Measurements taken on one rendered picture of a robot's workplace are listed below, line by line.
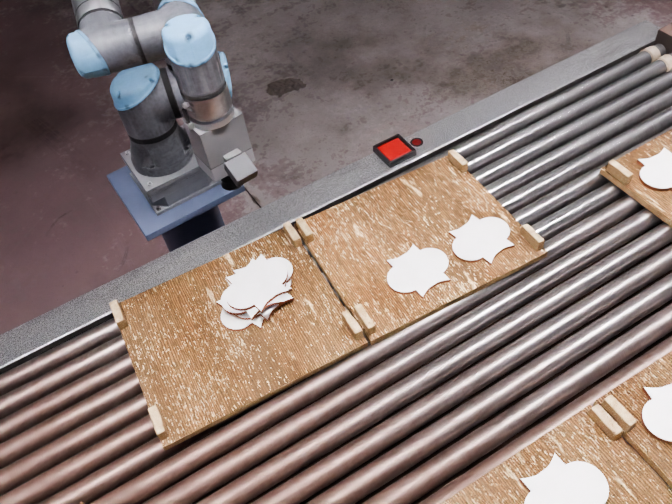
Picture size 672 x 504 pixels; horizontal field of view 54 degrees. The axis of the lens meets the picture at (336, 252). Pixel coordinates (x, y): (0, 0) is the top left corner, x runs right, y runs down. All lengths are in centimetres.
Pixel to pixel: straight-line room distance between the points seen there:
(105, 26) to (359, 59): 250
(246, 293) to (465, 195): 53
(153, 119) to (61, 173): 183
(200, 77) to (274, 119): 219
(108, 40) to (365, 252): 63
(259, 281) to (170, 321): 20
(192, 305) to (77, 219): 177
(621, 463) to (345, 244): 66
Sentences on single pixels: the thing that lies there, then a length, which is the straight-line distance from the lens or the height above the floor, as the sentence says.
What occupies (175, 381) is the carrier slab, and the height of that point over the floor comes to 94.
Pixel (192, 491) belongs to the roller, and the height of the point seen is 92.
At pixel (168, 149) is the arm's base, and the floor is 101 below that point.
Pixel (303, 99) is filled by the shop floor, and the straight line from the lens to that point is 332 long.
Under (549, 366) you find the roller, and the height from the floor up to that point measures 92.
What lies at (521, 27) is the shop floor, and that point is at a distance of 375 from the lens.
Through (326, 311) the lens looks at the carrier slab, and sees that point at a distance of 129.
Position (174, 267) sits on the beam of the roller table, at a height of 92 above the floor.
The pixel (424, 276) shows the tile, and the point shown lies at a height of 94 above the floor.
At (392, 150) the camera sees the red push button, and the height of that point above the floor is 93.
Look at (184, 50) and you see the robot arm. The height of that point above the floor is 146.
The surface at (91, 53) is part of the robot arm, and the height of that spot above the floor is 144.
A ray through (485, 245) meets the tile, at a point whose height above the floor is 94.
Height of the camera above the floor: 199
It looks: 50 degrees down
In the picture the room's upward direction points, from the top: 9 degrees counter-clockwise
